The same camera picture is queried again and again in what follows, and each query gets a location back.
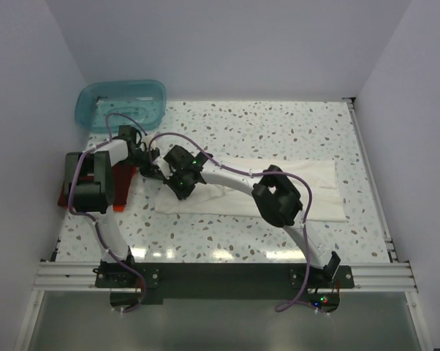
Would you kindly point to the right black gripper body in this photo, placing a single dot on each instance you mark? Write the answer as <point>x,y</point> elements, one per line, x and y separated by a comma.
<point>177,179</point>

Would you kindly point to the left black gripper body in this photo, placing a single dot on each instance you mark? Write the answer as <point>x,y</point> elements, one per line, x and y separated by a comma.
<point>142,159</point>

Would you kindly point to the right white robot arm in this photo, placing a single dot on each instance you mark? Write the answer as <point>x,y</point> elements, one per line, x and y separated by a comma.
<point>282,199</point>

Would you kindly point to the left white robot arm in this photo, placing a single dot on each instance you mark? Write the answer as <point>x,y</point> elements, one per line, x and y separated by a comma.
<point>90,189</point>

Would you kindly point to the teal plastic bin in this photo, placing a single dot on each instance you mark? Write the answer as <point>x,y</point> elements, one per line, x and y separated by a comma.
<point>103,105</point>

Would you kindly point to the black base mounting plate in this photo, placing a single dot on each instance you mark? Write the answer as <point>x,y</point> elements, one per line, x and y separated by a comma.
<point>154,283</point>

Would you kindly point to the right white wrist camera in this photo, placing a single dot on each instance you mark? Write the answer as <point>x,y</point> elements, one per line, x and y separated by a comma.
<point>164,167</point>

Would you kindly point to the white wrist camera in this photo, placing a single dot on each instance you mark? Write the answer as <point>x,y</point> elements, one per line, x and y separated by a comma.
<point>149,142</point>
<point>164,167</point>

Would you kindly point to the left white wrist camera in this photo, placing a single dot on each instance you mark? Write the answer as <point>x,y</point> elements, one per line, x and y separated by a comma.
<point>149,142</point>

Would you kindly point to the aluminium extrusion rail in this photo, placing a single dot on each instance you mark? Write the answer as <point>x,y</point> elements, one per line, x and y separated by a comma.
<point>367,277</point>

